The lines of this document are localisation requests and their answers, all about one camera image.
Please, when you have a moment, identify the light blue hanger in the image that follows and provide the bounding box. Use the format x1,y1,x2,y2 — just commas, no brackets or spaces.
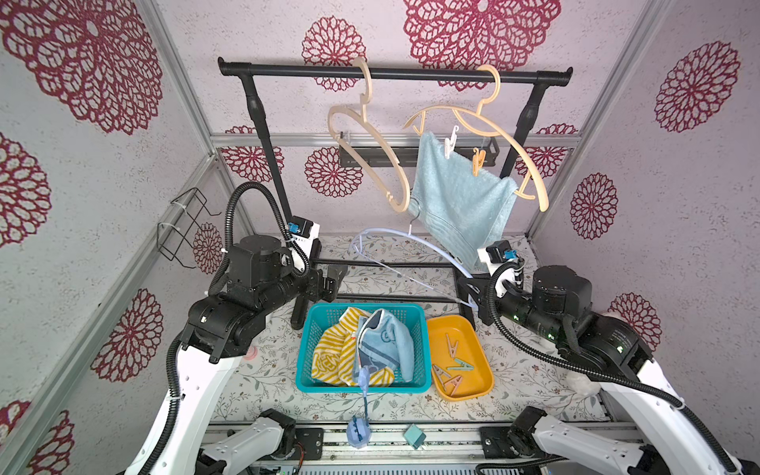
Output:
350,218,478,311

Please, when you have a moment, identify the peach pink clothespin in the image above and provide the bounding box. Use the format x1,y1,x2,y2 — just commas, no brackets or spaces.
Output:
445,334,460,361

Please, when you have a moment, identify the green clothespin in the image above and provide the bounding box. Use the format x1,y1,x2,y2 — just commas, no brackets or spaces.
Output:
446,360,474,372

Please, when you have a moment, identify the yellow striped towel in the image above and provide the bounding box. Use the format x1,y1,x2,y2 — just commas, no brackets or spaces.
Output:
311,307,398,387

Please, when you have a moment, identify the blue hello towel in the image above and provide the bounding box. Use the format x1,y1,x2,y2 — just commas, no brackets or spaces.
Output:
354,309,415,383

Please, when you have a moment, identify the teal plain towel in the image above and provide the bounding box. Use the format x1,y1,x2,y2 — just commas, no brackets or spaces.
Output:
408,132,518,270

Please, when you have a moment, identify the cream plastic hanger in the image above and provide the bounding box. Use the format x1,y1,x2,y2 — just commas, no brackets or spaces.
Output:
327,56,413,213

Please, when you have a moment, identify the beige plastic hanger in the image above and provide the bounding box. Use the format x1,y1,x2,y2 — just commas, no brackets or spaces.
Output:
404,65,573,213

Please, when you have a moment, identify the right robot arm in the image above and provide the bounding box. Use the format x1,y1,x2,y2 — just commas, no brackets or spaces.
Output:
458,262,759,474

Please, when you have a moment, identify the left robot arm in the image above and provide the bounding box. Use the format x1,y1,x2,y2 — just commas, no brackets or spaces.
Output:
126,181,348,474

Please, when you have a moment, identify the teal plastic basket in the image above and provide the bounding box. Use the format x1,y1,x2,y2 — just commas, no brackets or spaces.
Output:
295,302,433,394

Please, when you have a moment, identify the yellow plastic tray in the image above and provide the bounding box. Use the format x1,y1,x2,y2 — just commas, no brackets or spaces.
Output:
427,315,495,402

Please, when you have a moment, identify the orange clothespin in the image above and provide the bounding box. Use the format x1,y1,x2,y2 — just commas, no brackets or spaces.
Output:
472,148,487,177

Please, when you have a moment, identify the small teal cube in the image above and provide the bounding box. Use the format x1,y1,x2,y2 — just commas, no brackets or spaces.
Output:
403,425,427,450

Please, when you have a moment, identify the white clothespin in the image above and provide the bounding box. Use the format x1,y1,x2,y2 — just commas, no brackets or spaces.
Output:
445,126,459,160

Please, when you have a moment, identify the black clothes rack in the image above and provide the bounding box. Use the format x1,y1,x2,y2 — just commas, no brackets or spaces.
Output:
217,56,574,332

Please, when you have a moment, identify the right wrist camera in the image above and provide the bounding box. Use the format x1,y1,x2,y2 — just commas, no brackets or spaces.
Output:
477,241,526,297

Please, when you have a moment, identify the black wire wall rack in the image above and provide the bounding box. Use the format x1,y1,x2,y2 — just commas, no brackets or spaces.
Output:
154,187,221,269

